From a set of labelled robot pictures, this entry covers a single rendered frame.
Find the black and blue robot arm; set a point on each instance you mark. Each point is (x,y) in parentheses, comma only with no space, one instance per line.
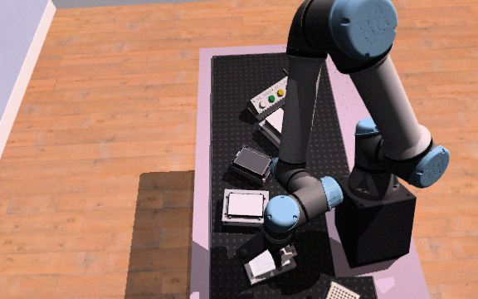
(358,35)

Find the white button panel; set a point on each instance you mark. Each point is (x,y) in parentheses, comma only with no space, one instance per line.
(269,100)

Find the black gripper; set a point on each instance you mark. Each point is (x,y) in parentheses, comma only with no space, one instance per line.
(276,251)

